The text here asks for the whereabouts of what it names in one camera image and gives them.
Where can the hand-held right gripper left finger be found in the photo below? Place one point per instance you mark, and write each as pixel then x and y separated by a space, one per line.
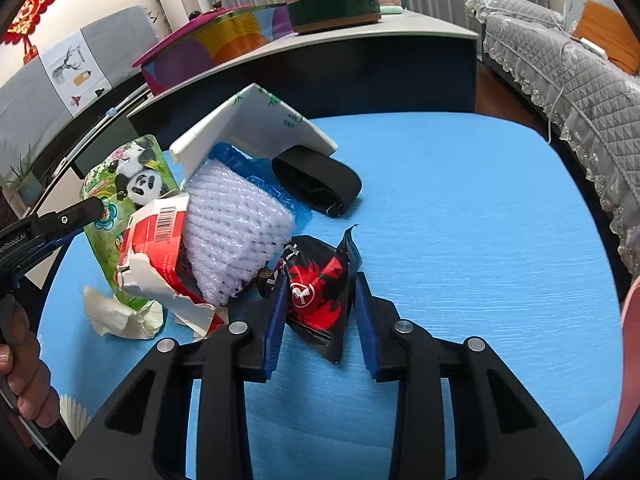
pixel 272 332

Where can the mint green tray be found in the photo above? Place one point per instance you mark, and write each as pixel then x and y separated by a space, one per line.
pixel 394 9

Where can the torn red white carton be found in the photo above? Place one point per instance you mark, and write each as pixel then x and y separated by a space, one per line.
pixel 160 247

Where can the green panda print packet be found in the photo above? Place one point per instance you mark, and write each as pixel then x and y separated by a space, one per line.
pixel 140 172

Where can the blue pink wrapper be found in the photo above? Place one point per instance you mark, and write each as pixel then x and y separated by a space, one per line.
pixel 235 156

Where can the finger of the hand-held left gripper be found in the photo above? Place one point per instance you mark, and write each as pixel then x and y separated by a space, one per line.
pixel 75 216

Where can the white foam net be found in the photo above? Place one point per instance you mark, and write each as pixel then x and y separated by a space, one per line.
pixel 235 230

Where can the potted green plant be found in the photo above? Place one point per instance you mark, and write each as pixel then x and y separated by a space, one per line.
pixel 20 175

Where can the grey deer print dust cover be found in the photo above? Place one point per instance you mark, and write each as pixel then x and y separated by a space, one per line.
pixel 110 45

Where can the white power strip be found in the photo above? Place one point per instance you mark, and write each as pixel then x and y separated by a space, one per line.
pixel 594 47

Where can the white top dark cabinet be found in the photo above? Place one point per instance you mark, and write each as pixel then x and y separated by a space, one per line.
pixel 425 70

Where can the white paper sheet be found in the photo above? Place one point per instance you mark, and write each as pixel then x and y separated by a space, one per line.
pixel 260 120

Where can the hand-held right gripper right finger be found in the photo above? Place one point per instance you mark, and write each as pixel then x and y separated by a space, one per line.
pixel 364 330

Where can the grey quilted sofa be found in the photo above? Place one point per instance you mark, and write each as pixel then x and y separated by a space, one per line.
pixel 575 90

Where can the pink plastic basin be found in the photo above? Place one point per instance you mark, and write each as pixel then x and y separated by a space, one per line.
pixel 631 360

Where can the colourful box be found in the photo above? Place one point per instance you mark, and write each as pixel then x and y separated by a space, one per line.
pixel 220 40

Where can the cream lined paper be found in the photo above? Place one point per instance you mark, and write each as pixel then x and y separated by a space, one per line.
pixel 120 319

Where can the person's left hand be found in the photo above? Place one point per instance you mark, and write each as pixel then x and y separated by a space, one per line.
pixel 27 365

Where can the red knot wall decoration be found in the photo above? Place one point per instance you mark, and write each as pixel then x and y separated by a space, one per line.
pixel 27 15

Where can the black red snack wrapper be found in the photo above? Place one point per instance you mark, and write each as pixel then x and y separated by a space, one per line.
pixel 315 290

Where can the orange cushion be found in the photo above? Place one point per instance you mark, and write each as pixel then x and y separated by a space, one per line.
pixel 610 30

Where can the dark green round bowl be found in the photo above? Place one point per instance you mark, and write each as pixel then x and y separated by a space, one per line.
pixel 335 10

